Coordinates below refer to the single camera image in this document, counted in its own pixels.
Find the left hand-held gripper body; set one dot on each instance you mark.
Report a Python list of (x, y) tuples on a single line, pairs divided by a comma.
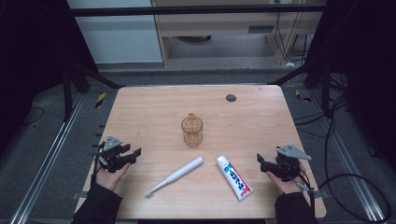
[(109, 155)]

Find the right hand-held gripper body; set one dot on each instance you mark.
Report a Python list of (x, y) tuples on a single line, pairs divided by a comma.
[(286, 166)]

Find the white toothpaste tube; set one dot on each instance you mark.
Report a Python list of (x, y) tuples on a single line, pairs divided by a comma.
[(235, 178)]

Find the white electric toothbrush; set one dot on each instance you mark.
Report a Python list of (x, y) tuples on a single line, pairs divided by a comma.
[(179, 174)]

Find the amber transparent cup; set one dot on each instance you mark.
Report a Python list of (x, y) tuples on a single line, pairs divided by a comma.
[(192, 132)]

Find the person's right hand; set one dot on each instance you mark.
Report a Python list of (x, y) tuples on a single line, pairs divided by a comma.
[(288, 187)]

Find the person's left hand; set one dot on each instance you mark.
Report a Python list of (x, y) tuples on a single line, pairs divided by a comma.
[(109, 179)]

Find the yellow black floor tape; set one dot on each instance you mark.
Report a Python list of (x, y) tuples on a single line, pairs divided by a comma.
[(100, 99), (302, 96)]

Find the dark round table grommet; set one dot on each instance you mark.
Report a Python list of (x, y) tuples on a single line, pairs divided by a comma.
[(231, 98)]

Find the small white floor object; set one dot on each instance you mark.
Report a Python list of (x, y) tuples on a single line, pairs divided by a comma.
[(290, 64)]

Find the white cabinet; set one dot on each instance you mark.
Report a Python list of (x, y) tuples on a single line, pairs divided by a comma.
[(118, 37)]

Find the black curtain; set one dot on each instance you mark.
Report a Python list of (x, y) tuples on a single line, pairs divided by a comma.
[(28, 62), (370, 77)]

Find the light wooden desk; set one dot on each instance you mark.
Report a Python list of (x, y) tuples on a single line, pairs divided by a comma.
[(218, 25)]

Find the grey metal table bracket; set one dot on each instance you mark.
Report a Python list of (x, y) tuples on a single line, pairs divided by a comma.
[(320, 194), (77, 195)]

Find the aluminium floor rail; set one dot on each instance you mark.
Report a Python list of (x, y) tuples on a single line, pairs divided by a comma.
[(351, 174), (43, 161)]

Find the black frame stand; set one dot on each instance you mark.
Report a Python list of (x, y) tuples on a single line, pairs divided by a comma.
[(67, 93), (325, 90)]

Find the black horizontal frame bar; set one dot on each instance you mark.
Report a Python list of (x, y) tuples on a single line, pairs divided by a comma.
[(186, 10)]

